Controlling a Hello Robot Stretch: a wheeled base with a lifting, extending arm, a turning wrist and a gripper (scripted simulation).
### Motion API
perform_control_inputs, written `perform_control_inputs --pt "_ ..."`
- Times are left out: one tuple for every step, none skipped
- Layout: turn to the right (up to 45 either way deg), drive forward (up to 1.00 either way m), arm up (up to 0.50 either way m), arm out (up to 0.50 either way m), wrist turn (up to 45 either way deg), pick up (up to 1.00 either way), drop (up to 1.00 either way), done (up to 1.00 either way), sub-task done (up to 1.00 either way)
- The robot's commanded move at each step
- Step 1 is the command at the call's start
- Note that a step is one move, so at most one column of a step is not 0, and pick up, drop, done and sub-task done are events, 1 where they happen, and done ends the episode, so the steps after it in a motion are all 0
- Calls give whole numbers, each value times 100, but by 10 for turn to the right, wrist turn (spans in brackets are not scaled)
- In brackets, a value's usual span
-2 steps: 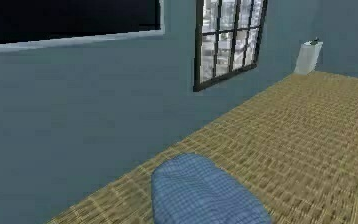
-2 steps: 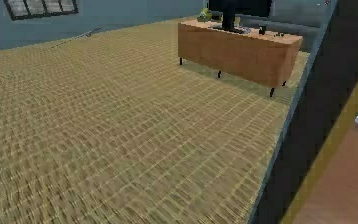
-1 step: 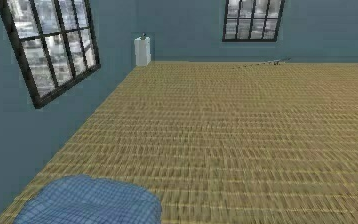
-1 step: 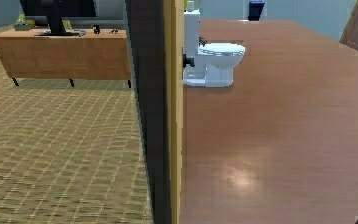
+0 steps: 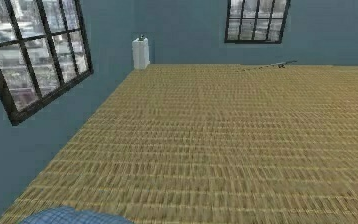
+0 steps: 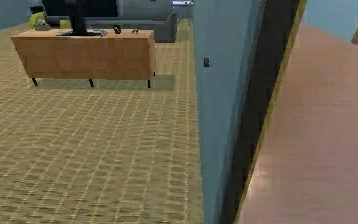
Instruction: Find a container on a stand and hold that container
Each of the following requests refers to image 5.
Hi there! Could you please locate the white stand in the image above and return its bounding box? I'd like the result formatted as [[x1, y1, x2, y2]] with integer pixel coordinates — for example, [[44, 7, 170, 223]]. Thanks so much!
[[131, 37, 151, 71]]

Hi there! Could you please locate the small dark floor object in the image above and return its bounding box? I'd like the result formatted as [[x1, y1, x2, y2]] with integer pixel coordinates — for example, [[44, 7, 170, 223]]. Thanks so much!
[[270, 60, 298, 69]]

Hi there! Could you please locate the small black framed window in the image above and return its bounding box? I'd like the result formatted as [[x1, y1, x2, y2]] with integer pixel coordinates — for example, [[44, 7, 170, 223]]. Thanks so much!
[[224, 0, 292, 45]]

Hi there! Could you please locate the blue checked cushion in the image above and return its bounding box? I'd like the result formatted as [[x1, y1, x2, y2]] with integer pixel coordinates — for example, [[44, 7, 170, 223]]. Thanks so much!
[[18, 205, 135, 224]]

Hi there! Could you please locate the large black framed window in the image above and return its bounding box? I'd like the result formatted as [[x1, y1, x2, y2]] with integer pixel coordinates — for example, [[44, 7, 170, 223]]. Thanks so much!
[[0, 0, 95, 127]]

